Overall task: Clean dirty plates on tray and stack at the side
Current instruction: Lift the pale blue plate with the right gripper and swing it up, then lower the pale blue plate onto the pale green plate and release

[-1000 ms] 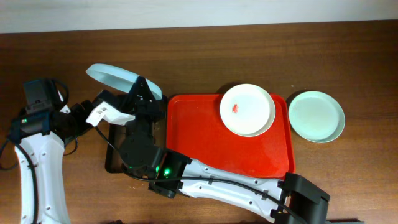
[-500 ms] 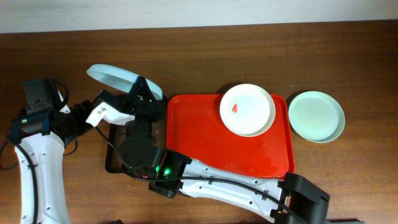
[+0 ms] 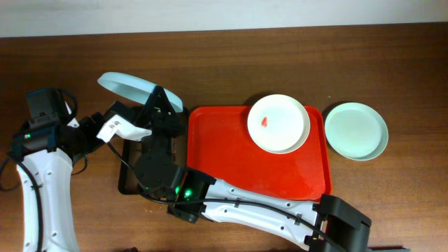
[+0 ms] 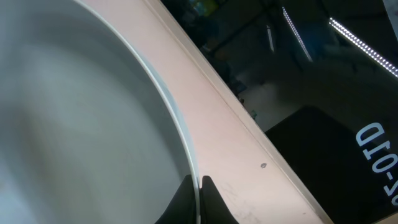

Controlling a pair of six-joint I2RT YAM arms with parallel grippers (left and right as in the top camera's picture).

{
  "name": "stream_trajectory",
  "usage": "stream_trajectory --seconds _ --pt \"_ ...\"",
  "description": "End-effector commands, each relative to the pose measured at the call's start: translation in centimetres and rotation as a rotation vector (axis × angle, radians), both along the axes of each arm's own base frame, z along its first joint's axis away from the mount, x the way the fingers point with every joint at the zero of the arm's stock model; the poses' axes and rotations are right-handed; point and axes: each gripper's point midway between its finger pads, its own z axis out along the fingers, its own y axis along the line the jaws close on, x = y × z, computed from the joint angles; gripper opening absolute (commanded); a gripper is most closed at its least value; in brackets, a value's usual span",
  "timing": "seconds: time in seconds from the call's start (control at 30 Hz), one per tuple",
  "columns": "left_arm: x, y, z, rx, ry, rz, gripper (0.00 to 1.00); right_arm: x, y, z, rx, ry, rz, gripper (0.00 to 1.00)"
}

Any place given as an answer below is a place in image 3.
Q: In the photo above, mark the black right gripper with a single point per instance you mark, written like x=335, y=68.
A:
x=161, y=127

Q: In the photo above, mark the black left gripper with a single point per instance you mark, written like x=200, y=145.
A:
x=117, y=109

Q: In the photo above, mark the light blue plate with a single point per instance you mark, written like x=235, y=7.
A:
x=152, y=96

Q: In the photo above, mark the cream white plate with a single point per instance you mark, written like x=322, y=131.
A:
x=278, y=124

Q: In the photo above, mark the mint green plate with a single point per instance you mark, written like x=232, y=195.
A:
x=356, y=131

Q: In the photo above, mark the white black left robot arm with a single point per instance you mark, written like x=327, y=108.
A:
x=45, y=151

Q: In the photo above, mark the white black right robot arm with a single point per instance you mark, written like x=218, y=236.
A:
x=330, y=225

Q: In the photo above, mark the black plastic tray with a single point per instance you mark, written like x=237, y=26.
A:
x=127, y=182

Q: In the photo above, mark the red plastic tray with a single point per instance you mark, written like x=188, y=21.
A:
x=219, y=145

